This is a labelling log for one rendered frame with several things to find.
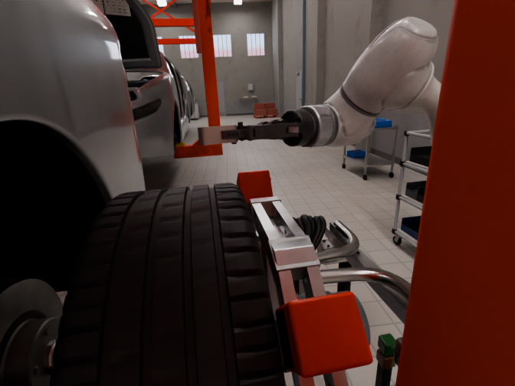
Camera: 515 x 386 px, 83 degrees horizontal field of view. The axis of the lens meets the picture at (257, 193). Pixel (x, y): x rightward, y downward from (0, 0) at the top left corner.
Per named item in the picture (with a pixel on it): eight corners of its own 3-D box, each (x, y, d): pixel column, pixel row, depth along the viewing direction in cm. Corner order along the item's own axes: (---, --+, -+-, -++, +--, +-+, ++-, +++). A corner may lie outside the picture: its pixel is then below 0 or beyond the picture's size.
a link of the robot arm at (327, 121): (307, 145, 69) (289, 148, 66) (306, 106, 67) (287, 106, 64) (338, 146, 62) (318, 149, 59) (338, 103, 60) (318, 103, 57)
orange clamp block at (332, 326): (273, 309, 38) (287, 301, 30) (329, 299, 39) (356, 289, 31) (284, 370, 35) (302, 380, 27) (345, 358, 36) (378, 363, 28)
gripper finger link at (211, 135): (236, 142, 53) (238, 142, 52) (201, 145, 49) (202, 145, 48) (234, 125, 52) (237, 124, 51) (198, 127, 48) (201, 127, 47)
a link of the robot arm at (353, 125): (299, 125, 71) (329, 80, 61) (340, 121, 79) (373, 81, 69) (322, 158, 67) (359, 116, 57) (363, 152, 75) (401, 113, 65)
